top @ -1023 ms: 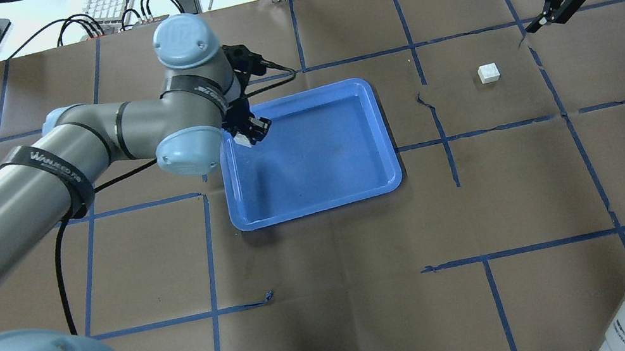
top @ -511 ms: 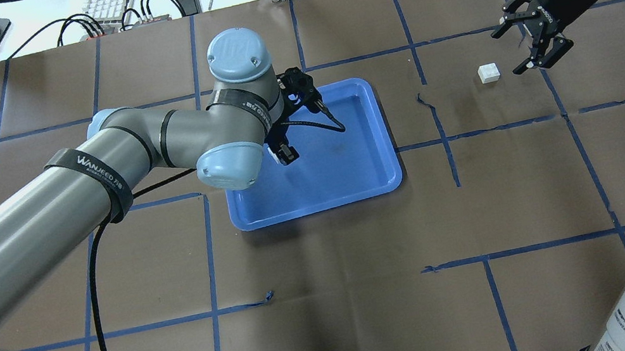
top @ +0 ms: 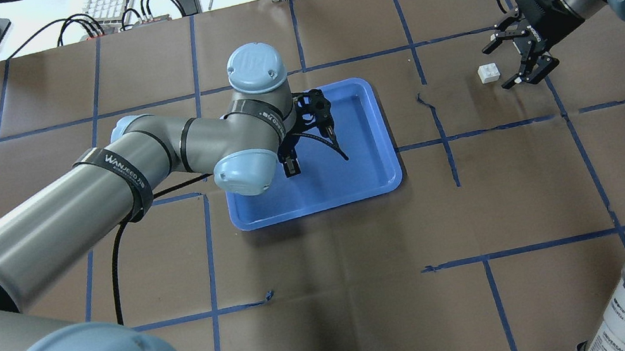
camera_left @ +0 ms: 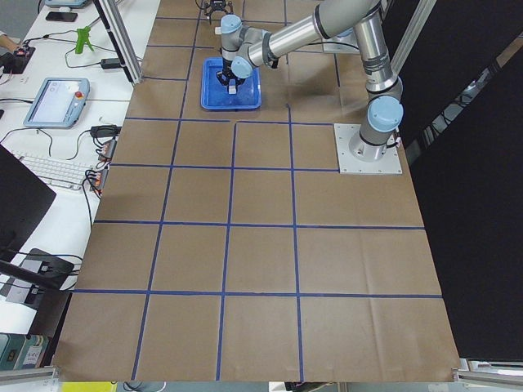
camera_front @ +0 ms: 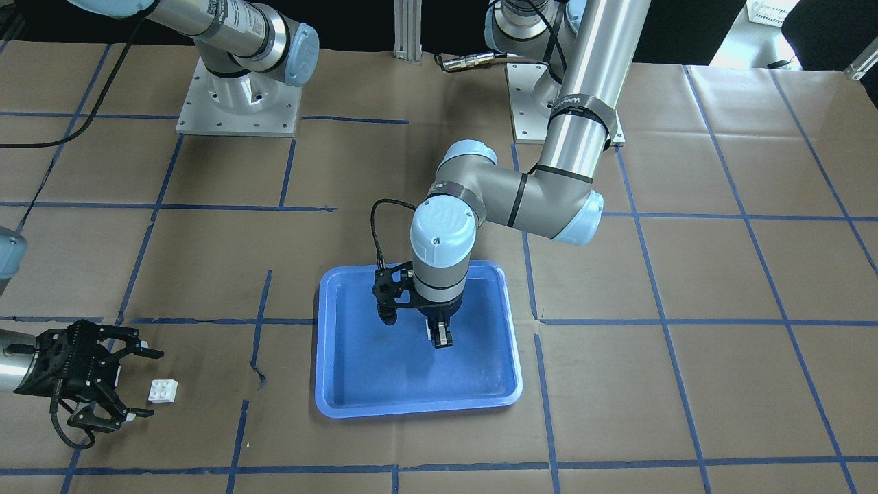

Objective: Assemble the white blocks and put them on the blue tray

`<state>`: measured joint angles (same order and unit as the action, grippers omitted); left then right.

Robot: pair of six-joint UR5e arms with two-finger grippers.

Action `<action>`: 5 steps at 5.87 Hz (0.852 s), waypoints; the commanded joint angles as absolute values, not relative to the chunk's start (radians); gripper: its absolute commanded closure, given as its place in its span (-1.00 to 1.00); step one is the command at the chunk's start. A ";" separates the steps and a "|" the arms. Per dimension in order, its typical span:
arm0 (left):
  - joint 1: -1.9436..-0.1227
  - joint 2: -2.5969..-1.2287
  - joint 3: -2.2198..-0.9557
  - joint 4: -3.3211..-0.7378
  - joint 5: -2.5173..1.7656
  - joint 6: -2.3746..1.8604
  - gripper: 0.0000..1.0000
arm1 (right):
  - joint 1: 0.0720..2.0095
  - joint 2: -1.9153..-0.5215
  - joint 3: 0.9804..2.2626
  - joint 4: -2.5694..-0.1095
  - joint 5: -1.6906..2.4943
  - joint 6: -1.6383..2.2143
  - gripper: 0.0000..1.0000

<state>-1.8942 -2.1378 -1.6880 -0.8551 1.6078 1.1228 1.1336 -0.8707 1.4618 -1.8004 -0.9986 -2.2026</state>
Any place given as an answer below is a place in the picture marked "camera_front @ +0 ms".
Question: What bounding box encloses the black cable image left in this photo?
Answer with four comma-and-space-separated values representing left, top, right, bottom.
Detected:
0, 0, 162, 234

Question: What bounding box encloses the white basket in background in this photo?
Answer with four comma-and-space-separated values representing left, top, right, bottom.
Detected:
744, 0, 799, 27

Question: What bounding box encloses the blue plastic tray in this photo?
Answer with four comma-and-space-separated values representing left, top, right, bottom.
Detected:
316, 260, 523, 419

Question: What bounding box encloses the metal base plate image right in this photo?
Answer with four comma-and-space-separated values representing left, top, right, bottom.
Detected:
505, 63, 626, 145

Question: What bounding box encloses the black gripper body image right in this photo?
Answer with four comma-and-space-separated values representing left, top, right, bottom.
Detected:
371, 263, 455, 329

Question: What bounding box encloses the silver metal connector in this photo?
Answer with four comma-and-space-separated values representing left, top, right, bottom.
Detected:
438, 52, 496, 73

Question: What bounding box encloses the metal base plate image left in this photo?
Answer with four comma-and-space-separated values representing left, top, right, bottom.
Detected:
176, 60, 303, 138

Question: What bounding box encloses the silver robot arm image right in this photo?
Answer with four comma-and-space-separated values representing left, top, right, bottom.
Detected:
371, 1, 650, 348

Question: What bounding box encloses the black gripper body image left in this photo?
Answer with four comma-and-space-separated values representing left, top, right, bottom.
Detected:
14, 319, 148, 434

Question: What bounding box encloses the aluminium profile post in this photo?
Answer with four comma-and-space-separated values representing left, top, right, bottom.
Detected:
392, 0, 423, 64

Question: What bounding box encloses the white block with studs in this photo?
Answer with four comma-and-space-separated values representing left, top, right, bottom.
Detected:
147, 379, 178, 403

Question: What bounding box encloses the metal base plate image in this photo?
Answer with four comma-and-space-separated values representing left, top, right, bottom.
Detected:
176, 60, 303, 138
505, 63, 626, 145

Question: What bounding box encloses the black cable image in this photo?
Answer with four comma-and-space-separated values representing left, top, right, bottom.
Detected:
0, 0, 162, 234
370, 199, 417, 270

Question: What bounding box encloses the black cable image right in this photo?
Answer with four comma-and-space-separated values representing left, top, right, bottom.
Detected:
370, 199, 417, 270

